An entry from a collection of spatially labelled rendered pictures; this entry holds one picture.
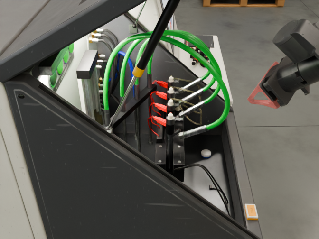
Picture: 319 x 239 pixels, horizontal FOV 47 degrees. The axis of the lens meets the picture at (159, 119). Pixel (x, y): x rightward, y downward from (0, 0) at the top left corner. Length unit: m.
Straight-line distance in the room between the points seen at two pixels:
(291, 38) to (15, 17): 0.60
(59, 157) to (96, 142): 0.10
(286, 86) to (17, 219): 0.72
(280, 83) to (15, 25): 0.57
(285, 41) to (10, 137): 0.58
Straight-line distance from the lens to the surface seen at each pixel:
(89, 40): 1.27
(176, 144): 1.28
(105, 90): 1.11
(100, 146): 0.79
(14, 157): 0.86
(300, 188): 2.66
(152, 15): 1.37
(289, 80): 0.78
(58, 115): 0.76
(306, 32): 0.72
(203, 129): 1.02
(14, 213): 1.01
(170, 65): 1.41
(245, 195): 1.18
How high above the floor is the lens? 1.79
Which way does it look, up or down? 35 degrees down
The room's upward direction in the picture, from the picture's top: straight up
